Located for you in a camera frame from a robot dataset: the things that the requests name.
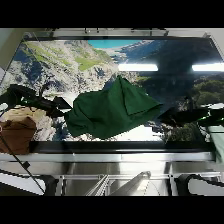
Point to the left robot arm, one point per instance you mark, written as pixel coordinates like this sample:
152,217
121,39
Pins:
25,96

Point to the brown garment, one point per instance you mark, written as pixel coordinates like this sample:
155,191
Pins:
16,136

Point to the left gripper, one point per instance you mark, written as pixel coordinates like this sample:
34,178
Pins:
59,106

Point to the beige garment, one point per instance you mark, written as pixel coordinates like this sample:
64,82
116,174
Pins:
23,113

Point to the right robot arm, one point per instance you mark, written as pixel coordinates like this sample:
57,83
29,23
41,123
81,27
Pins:
200,116

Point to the green T-shirt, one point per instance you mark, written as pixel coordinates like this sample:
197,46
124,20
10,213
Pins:
106,110

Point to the silver frame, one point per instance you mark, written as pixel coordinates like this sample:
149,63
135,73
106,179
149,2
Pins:
100,157

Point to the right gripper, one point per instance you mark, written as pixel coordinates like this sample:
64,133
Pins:
171,117

